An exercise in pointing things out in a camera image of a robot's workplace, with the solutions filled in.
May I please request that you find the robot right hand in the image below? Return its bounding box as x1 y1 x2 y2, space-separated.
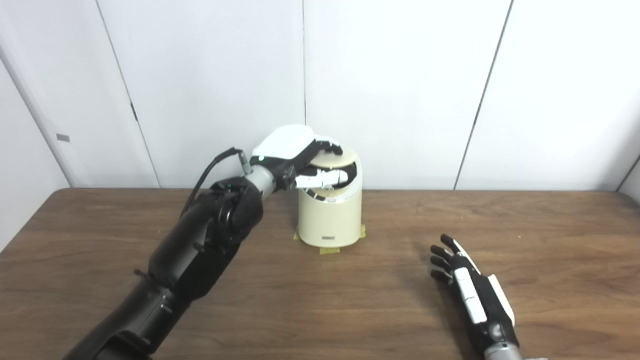
430 234 521 358

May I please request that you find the cream-colored bin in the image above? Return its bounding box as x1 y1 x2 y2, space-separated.
297 147 364 248

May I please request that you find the round cream bin lid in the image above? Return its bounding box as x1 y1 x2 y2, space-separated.
307 152 358 191

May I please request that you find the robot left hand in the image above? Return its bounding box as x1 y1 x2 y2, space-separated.
250 125 351 192

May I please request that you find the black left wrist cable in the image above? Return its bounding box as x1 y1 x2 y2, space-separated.
180 148 253 218

